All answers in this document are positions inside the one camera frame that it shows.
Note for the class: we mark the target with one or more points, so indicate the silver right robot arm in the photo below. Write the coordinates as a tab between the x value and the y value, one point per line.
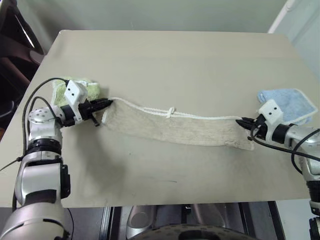
297	135

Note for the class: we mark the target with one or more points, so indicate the light blue folded towel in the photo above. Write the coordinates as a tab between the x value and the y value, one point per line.
290	100

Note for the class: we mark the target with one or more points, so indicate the dark brown chair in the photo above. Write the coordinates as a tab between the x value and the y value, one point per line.
15	62

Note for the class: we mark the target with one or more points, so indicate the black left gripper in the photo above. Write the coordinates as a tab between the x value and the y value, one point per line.
87	108

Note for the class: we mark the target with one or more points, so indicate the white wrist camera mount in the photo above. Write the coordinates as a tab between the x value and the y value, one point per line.
75	92
272	111

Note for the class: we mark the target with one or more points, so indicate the black zip tie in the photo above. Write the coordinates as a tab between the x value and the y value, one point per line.
10	164

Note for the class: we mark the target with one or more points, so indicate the silver robot torso shell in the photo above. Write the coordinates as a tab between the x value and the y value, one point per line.
160	215

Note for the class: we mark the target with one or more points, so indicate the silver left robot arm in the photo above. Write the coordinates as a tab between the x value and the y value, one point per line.
37	172

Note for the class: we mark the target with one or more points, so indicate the black metal table leg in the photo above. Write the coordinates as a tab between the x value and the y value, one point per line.
110	222
262	220

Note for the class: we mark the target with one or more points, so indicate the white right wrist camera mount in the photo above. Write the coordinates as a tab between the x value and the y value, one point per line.
272	111

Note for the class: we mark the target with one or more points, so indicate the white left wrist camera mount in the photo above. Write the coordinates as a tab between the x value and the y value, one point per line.
75	92

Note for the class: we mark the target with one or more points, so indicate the dark speckled rounded rim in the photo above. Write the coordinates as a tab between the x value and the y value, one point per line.
175	231

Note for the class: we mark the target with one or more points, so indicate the light green folded towel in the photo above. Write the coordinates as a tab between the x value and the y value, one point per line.
93	91

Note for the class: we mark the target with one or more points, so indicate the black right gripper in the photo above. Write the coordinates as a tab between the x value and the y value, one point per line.
258	127

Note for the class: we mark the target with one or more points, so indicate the beige towel with white trim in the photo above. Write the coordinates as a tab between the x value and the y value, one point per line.
175	130

